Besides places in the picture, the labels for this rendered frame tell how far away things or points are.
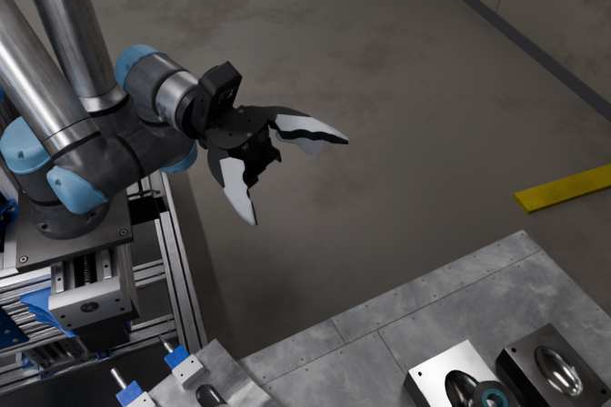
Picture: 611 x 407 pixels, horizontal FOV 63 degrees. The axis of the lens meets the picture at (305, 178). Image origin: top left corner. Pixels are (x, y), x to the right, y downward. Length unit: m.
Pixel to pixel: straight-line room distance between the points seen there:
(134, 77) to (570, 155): 2.58
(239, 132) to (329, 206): 1.85
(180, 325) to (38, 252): 0.85
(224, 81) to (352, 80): 2.67
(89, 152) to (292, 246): 1.63
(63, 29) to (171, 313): 1.24
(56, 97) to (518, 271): 1.09
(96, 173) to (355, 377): 0.69
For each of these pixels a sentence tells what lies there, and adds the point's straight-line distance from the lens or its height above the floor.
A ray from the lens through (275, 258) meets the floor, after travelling 2.24.
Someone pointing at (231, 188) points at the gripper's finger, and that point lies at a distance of 0.55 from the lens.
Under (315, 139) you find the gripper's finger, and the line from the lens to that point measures 0.59.
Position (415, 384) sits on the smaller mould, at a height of 0.86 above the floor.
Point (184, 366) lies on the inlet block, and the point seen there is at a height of 0.88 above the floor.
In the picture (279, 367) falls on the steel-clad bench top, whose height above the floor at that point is 0.80.
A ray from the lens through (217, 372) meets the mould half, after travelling 1.09.
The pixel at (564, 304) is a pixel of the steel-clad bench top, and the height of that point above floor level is 0.80.
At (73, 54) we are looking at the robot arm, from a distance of 0.95.
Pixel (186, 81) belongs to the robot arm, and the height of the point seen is 1.47.
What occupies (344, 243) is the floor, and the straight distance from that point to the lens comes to 2.29.
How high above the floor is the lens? 1.85
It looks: 47 degrees down
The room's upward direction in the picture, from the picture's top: straight up
